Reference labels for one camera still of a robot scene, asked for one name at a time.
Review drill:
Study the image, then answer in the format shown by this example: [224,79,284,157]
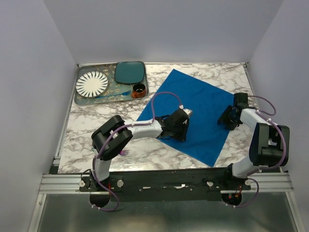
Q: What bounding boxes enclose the blue cloth napkin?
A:
[136,69,235,168]

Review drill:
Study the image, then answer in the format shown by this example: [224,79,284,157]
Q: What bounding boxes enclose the iridescent purple fork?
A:
[119,150,129,156]

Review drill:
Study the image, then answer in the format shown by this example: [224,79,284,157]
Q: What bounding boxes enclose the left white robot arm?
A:
[81,108,192,191]

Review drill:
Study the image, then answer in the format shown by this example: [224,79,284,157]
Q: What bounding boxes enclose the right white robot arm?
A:
[217,93,290,189]

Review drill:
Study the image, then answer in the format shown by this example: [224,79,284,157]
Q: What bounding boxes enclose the orange brown mug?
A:
[131,83,147,99]

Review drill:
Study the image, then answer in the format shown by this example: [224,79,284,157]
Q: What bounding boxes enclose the blue plastic fork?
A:
[96,90,131,99]

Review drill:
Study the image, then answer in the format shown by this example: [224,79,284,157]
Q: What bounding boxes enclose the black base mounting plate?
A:
[79,168,251,202]

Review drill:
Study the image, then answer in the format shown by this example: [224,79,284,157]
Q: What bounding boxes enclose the green patterned tray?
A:
[74,61,148,106]

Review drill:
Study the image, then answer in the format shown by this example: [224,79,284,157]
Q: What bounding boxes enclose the teal square plate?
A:
[114,61,145,85]

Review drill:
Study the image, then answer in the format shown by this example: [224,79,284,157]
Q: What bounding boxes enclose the white striped round plate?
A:
[75,71,109,98]

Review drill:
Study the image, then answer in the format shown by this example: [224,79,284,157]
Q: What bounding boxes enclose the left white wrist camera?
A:
[183,108,193,117]

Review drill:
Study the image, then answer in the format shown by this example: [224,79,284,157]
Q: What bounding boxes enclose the aluminium frame rail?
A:
[38,173,84,194]

